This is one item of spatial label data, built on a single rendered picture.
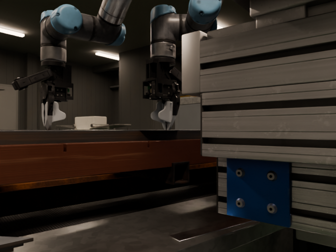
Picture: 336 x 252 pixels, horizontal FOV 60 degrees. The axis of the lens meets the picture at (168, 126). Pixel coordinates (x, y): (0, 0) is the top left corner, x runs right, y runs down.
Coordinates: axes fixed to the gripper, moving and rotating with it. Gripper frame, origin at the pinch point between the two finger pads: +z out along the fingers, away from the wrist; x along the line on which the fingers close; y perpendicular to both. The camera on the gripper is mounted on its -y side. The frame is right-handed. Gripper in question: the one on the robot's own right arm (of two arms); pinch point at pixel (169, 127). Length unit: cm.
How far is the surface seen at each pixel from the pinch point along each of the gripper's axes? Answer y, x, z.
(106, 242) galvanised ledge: 34.7, 27.3, 17.4
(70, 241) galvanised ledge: 38.9, 23.4, 17.4
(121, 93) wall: -395, -711, -106
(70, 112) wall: -325, -944, -56
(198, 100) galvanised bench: -71, -58, -17
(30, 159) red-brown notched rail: 42.8, 16.3, 5.1
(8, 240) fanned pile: 48, 29, 13
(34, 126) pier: -197, -902, -7
